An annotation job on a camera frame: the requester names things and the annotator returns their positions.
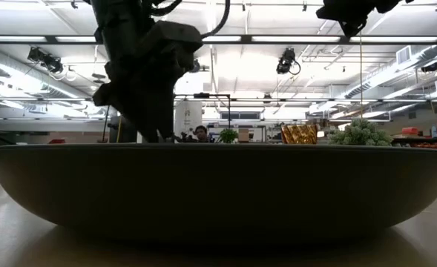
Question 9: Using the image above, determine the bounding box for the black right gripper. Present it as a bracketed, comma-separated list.
[315, 0, 382, 39]

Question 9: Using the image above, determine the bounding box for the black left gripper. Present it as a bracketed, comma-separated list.
[91, 28, 177, 144]

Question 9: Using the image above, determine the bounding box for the amber translucent cup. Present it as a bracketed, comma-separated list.
[280, 124, 319, 145]

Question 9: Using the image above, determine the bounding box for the black round plate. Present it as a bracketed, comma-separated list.
[0, 142, 437, 245]

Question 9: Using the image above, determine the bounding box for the white round column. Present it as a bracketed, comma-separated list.
[174, 100, 203, 139]

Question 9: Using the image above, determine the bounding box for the person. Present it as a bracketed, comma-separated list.
[193, 125, 210, 144]

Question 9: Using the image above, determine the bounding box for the small green potted plant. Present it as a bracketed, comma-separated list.
[217, 128, 240, 145]

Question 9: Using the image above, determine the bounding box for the green artificial plant ball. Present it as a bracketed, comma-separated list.
[326, 118, 394, 147]

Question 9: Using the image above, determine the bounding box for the silver ventilation duct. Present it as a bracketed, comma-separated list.
[345, 44, 437, 99]

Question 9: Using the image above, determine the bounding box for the black hanging camera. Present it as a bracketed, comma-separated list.
[275, 47, 302, 76]
[27, 46, 65, 74]

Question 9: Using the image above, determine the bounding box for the black background station frame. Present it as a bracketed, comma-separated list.
[173, 92, 437, 124]

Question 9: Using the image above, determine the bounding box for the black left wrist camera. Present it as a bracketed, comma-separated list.
[152, 19, 205, 72]

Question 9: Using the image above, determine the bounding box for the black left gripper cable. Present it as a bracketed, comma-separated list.
[149, 0, 231, 40]

